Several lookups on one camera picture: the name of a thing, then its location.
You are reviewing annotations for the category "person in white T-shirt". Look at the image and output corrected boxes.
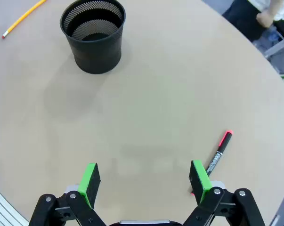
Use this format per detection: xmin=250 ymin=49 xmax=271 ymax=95
xmin=221 ymin=0 xmax=284 ymax=43

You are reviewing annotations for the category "yellow pencil with red eraser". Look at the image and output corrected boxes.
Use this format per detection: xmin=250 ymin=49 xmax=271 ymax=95
xmin=2 ymin=0 xmax=48 ymax=40

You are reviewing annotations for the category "person's left forearm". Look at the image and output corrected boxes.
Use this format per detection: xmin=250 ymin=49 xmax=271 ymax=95
xmin=267 ymin=0 xmax=284 ymax=16

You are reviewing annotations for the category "black mesh pen holder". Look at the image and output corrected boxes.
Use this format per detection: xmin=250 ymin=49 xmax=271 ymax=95
xmin=60 ymin=0 xmax=126 ymax=75

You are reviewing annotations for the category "grey metal frame bar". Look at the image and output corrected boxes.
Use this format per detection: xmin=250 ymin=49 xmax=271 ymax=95
xmin=265 ymin=35 xmax=284 ymax=59

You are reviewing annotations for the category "aluminium slatted base platform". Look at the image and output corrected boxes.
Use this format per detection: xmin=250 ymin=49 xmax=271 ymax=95
xmin=0 ymin=182 xmax=29 ymax=226

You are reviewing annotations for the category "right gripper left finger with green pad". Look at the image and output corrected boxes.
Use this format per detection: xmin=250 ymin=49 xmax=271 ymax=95
xmin=28 ymin=162 xmax=107 ymax=226

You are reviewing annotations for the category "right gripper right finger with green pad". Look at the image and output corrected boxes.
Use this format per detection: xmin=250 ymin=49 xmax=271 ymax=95
xmin=183 ymin=160 xmax=266 ymax=226

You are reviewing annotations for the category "person's left hand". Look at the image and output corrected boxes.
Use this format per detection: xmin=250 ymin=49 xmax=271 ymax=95
xmin=256 ymin=9 xmax=278 ymax=29

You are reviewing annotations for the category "black marker with red cap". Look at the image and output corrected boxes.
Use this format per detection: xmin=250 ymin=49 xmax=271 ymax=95
xmin=190 ymin=129 xmax=234 ymax=196

